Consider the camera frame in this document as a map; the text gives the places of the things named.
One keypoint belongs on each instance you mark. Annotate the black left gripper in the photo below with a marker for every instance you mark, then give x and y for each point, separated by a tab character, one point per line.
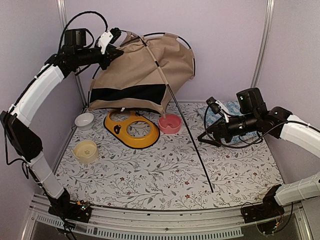
111	53

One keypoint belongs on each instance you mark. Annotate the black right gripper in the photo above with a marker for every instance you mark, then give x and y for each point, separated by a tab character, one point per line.
215	129

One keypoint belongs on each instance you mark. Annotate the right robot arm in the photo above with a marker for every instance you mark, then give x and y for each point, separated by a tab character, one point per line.
298	154

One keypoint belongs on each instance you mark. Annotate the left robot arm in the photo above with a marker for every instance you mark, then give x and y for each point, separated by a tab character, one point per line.
17	119

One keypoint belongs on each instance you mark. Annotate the pink pet bowl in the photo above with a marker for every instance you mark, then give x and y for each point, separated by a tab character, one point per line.
170	124

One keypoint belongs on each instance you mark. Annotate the blue snowman print cushion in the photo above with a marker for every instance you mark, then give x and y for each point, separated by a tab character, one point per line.
234	109

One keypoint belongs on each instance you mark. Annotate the white ceramic bowl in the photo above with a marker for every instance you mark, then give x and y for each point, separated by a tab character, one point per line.
84	121

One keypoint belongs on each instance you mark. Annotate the yellow bear bowl stand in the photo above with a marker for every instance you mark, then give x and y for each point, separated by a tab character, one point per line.
132	129

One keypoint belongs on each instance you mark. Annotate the floral white table mat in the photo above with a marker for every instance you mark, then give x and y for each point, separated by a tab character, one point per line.
167	175

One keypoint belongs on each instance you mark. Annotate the cream paw print bowl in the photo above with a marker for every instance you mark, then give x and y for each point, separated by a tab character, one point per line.
86	151

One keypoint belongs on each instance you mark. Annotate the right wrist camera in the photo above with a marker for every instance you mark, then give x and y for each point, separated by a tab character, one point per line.
218	108

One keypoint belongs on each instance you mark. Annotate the aluminium left corner post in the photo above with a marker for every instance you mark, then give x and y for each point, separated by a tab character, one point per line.
77	85

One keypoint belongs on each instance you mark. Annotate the aluminium corner post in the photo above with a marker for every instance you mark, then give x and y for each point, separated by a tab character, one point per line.
270	4
77	85

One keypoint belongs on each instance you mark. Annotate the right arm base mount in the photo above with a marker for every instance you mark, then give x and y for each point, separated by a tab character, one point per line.
269	208

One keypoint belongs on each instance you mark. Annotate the aluminium front rail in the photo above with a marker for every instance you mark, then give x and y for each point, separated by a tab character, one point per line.
107	223

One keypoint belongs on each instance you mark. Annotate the aluminium right corner post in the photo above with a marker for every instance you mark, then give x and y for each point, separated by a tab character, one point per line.
270	4

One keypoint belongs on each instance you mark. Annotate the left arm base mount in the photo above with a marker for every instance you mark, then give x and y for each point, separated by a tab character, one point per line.
71	208

